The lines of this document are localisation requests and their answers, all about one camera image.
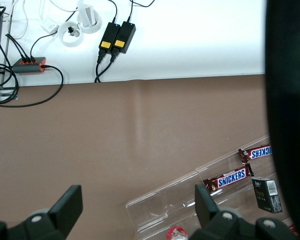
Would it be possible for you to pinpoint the brown red snack box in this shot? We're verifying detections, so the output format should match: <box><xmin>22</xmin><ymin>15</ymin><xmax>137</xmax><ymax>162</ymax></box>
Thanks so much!
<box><xmin>282</xmin><ymin>217</ymin><xmax>300</xmax><ymax>237</ymax></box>

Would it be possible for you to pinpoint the small black box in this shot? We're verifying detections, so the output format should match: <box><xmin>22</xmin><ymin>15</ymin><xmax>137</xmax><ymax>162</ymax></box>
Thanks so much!
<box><xmin>251</xmin><ymin>176</ymin><xmax>283</xmax><ymax>214</ymax></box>

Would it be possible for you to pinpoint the black hub plug cable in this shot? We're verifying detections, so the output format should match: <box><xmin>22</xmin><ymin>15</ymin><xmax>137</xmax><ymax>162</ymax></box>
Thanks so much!
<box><xmin>29</xmin><ymin>31</ymin><xmax>60</xmax><ymax>63</ymax></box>

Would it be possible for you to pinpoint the white tape roll with insert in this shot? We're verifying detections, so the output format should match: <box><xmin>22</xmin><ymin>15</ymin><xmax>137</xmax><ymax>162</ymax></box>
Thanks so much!
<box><xmin>76</xmin><ymin>0</ymin><xmax>102</xmax><ymax>35</ymax></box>

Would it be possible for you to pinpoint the snickers bar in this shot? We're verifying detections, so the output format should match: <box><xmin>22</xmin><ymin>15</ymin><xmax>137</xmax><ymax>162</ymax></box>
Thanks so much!
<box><xmin>202</xmin><ymin>163</ymin><xmax>255</xmax><ymax>193</ymax></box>
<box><xmin>237</xmin><ymin>144</ymin><xmax>272</xmax><ymax>164</ymax></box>

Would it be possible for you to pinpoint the small metal bracket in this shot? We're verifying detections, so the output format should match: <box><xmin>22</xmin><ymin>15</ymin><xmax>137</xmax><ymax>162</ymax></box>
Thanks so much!
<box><xmin>0</xmin><ymin>87</ymin><xmax>19</xmax><ymax>102</ymax></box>

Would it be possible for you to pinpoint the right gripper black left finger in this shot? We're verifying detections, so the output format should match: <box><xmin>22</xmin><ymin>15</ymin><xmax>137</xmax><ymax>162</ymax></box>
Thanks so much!
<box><xmin>0</xmin><ymin>184</ymin><xmax>84</xmax><ymax>240</ymax></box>

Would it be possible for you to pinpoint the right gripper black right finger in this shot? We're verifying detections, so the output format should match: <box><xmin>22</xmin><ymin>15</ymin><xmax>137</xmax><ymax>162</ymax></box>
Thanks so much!
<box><xmin>187</xmin><ymin>184</ymin><xmax>299</xmax><ymax>240</ymax></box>

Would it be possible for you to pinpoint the red bottle white cap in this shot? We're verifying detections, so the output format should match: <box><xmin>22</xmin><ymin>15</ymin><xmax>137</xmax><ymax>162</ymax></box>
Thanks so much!
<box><xmin>166</xmin><ymin>225</ymin><xmax>189</xmax><ymax>240</ymax></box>

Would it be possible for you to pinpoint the grey orange usb hub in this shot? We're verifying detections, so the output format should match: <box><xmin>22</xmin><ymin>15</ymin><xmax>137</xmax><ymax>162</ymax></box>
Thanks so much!
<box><xmin>11</xmin><ymin>56</ymin><xmax>47</xmax><ymax>75</ymax></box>

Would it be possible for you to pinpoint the small white plug adapter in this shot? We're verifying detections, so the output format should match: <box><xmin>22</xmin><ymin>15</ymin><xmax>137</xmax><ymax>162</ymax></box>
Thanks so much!
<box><xmin>40</xmin><ymin>20</ymin><xmax>60</xmax><ymax>35</ymax></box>

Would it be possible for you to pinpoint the long black hub cable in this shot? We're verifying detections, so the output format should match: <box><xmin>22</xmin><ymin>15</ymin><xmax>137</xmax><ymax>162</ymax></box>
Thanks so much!
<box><xmin>0</xmin><ymin>64</ymin><xmax>65</xmax><ymax>108</ymax></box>

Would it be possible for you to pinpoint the clear acrylic stepped shelf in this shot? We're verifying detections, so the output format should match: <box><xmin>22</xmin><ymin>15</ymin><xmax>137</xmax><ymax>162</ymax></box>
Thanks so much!
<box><xmin>125</xmin><ymin>134</ymin><xmax>291</xmax><ymax>240</ymax></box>

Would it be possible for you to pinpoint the black power adapter yellow label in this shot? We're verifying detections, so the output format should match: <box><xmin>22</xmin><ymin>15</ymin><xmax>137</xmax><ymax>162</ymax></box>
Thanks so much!
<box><xmin>98</xmin><ymin>21</ymin><xmax>121</xmax><ymax>51</ymax></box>
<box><xmin>112</xmin><ymin>21</ymin><xmax>137</xmax><ymax>55</ymax></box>

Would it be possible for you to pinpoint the brown tablecloth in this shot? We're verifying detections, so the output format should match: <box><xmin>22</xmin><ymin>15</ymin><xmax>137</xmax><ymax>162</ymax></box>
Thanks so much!
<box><xmin>0</xmin><ymin>73</ymin><xmax>272</xmax><ymax>240</ymax></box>

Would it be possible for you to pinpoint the white cable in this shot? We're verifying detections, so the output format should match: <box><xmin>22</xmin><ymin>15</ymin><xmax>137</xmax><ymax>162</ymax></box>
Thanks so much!
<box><xmin>4</xmin><ymin>0</ymin><xmax>32</xmax><ymax>41</ymax></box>

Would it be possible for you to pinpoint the black adapter power cord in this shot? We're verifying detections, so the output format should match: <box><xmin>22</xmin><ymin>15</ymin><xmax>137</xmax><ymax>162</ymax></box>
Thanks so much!
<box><xmin>93</xmin><ymin>48</ymin><xmax>109</xmax><ymax>83</ymax></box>
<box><xmin>95</xmin><ymin>52</ymin><xmax>121</xmax><ymax>83</ymax></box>

